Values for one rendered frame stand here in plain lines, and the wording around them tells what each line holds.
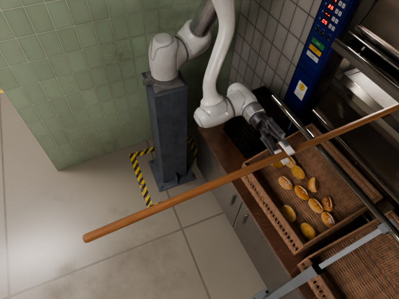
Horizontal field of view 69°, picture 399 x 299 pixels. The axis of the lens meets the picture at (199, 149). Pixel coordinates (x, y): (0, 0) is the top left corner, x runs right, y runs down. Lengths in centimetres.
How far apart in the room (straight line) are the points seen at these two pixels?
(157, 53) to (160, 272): 144
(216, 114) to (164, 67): 46
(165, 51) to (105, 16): 49
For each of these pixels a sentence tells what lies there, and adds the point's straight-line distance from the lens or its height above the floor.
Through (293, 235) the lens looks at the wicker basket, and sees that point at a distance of 160.
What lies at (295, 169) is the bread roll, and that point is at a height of 64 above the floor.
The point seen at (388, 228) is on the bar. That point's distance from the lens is 125.
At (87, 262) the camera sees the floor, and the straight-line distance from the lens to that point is 230.
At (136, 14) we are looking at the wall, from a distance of 192.
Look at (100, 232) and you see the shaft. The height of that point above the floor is 120.
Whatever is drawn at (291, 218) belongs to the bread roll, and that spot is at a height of 64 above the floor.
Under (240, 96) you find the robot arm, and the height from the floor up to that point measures 125.
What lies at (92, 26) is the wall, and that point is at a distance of 189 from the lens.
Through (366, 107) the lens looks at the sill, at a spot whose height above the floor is 117.
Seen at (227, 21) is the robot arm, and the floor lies 153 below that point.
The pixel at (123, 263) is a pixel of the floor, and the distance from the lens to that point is 224.
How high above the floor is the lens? 213
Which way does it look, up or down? 54 degrees down
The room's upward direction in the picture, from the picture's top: 4 degrees clockwise
